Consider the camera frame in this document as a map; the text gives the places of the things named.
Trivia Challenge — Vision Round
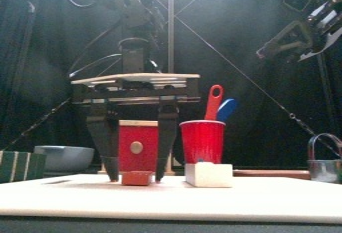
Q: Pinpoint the red toy salmon block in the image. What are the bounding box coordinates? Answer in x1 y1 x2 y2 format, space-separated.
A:
121 170 154 187

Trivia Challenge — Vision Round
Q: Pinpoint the red wooden box with knob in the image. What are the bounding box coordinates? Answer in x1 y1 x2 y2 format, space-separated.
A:
98 119 177 177

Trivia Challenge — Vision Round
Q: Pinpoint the red plastic cup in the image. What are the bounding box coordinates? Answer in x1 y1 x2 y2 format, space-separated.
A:
178 119 228 165

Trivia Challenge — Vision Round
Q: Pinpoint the grey bowl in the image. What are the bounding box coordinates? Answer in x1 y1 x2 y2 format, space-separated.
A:
34 145 97 174

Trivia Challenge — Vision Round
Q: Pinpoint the white toy rice block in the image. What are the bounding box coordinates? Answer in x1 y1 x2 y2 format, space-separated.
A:
184 161 236 189

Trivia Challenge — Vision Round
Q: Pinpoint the white cutting board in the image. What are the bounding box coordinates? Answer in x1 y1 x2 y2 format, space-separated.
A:
0 173 342 225

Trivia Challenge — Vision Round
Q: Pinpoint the green striped box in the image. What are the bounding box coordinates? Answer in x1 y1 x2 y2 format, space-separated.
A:
0 150 49 185

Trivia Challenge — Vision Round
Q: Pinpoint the brown wooden stick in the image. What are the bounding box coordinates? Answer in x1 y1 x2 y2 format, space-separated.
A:
232 169 313 181

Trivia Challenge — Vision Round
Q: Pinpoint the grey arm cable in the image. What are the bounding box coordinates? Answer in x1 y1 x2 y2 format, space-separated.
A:
67 52 125 79

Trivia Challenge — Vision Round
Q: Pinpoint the diagonal brace wire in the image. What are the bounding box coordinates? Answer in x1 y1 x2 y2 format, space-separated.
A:
174 13 342 159
0 0 225 152

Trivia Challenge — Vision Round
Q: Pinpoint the red utensil handle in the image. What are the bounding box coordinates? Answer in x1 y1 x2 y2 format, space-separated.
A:
204 84 226 122

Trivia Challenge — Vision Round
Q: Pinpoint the blue utensil handle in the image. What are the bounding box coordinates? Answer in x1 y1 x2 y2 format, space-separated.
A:
216 98 240 123

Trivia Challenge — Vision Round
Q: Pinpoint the vertical metal frame pole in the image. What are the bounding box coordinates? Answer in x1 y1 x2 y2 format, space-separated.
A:
166 0 176 75

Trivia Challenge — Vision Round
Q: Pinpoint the dark side frame pole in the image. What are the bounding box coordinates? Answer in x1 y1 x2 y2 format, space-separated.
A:
315 53 340 135

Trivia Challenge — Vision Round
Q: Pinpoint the metal bucket with handle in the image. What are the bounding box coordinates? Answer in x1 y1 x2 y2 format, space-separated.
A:
307 132 342 185

